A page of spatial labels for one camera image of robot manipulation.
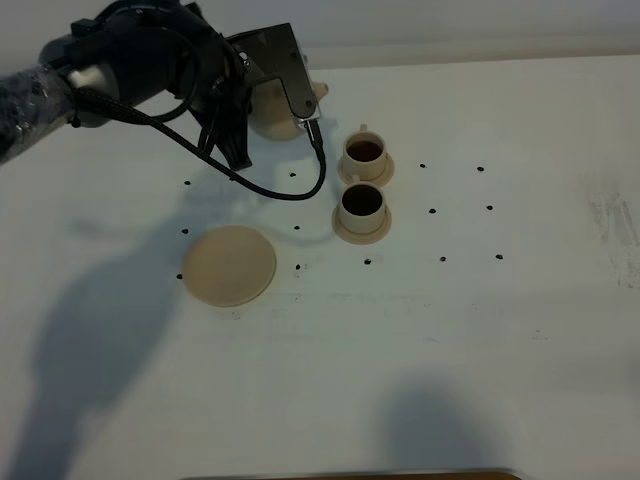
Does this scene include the beige cup saucer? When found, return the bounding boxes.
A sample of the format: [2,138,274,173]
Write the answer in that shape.
[332,206,392,245]
[337,153,395,187]

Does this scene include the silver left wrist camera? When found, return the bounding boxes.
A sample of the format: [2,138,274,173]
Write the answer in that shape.
[226,23,320,123]

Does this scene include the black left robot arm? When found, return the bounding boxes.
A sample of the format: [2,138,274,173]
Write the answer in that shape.
[1,1,251,171]

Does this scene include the far beige teacup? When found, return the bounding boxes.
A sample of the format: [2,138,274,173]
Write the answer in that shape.
[341,124,386,180]

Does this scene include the beige teapot saucer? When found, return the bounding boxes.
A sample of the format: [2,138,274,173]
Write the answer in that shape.
[182,225,277,308]

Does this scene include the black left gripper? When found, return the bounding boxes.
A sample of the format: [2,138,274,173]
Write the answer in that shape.
[189,31,252,170]

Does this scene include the beige teapot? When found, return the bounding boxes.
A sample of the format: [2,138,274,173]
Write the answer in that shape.
[248,79,305,141]

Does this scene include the near beige teacup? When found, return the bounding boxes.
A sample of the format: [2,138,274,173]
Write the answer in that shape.
[338,178,386,235]

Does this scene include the beige teacup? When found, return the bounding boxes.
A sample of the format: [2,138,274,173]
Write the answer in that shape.
[338,178,386,235]
[341,124,386,180]

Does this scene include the near beige cup saucer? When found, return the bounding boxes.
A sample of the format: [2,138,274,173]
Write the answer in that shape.
[332,206,392,245]

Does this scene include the black braided camera cable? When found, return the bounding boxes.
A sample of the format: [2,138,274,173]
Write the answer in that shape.
[69,89,328,202]

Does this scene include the far beige cup saucer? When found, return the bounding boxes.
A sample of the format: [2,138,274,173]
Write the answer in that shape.
[337,153,395,187]

